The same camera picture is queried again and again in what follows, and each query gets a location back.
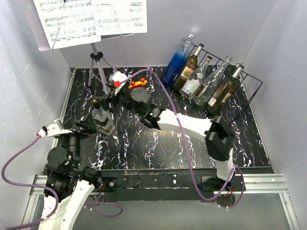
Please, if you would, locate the left sheet music page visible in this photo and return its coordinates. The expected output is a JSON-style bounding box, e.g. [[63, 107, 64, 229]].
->
[[34, 0, 101, 50]]

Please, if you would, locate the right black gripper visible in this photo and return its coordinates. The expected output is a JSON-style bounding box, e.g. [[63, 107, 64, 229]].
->
[[94, 81, 143, 117]]

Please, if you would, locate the small clear black-cap bottle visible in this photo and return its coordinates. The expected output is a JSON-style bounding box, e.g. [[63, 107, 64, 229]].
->
[[92, 97, 115, 136]]

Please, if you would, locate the dark green wine bottle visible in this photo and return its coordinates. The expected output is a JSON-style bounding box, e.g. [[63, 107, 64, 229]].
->
[[206, 65, 244, 115]]

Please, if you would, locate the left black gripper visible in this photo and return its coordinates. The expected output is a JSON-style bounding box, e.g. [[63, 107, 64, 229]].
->
[[61, 111, 96, 168]]

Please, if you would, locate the sheet music page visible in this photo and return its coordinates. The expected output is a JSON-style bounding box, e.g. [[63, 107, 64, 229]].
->
[[91, 0, 147, 35], [34, 0, 101, 50]]

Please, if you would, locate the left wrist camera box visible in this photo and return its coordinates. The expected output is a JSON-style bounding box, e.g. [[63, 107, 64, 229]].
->
[[46, 118, 65, 137]]

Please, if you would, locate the clear bottle with blue label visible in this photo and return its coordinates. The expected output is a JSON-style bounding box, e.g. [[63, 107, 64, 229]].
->
[[179, 56, 212, 100]]

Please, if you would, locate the black wire wine rack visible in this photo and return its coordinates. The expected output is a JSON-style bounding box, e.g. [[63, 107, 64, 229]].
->
[[188, 44, 263, 121]]

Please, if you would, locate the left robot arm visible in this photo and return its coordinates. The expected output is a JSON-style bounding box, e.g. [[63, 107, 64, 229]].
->
[[38, 114, 102, 230]]

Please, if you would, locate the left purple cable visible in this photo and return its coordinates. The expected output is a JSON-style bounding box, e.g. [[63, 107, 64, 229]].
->
[[1, 130, 59, 230]]

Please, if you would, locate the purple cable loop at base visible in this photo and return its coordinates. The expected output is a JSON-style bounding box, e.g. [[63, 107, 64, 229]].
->
[[81, 200, 123, 218]]

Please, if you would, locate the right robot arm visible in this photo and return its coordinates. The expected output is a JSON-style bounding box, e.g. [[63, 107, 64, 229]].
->
[[101, 88, 235, 191]]

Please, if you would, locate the purple music stand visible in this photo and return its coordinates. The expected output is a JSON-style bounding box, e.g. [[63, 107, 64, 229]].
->
[[20, 0, 136, 96]]

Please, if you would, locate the tall clear empty bottle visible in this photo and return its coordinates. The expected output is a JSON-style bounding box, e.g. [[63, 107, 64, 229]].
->
[[193, 56, 232, 107]]

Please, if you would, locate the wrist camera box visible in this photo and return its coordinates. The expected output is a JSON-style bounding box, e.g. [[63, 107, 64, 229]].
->
[[109, 71, 128, 96], [46, 118, 65, 137]]

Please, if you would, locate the blue glass bottle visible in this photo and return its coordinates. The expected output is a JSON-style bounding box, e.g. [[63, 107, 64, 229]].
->
[[161, 34, 194, 86]]

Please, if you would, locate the green wine bottle silver neck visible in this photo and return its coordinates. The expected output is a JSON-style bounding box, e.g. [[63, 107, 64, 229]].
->
[[172, 43, 204, 91]]

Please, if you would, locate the right sheet music page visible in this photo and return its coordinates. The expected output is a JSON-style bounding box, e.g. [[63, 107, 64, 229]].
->
[[91, 0, 147, 35]]

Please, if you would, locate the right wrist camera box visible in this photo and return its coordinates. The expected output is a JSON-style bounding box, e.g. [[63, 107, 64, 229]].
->
[[109, 71, 128, 96]]

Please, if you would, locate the red yellow toy block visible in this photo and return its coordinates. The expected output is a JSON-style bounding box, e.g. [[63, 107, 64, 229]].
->
[[129, 77, 148, 89]]

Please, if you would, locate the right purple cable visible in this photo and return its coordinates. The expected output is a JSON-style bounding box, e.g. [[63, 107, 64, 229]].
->
[[119, 69, 247, 208]]

